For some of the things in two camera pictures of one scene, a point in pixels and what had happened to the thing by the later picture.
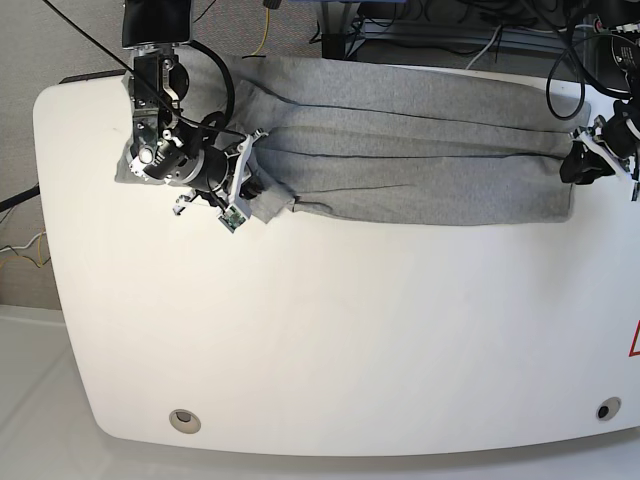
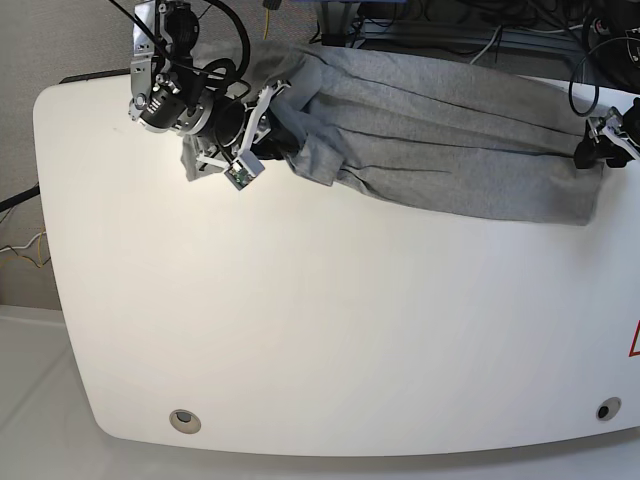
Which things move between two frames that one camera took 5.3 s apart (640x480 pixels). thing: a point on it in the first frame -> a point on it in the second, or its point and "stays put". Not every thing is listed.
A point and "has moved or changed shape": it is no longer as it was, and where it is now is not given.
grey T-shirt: (353, 140) has moved or changed shape
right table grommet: (608, 408) stays put
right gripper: (217, 176) -> (237, 126)
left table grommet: (185, 421) stays put
